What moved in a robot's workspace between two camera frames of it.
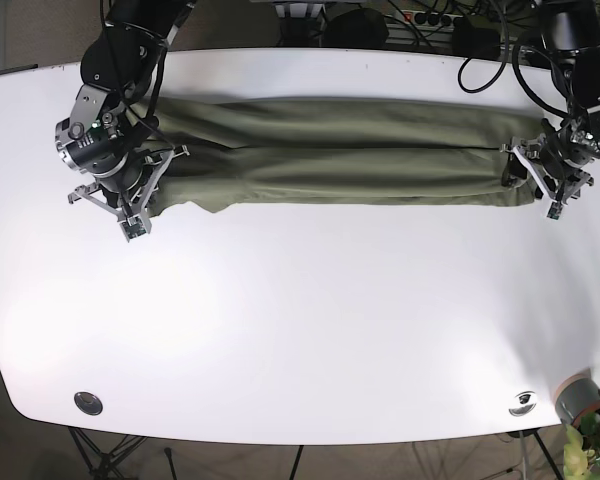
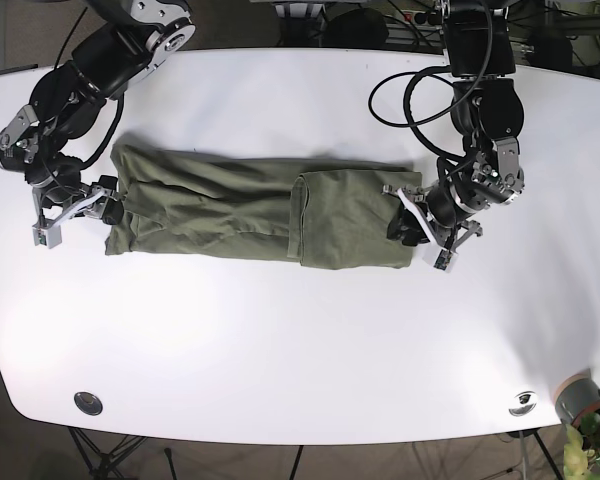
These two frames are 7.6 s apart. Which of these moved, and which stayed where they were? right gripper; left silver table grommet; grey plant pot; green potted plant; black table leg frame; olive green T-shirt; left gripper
Moved: olive green T-shirt; left gripper; right gripper
Stayed: grey plant pot; black table leg frame; green potted plant; left silver table grommet
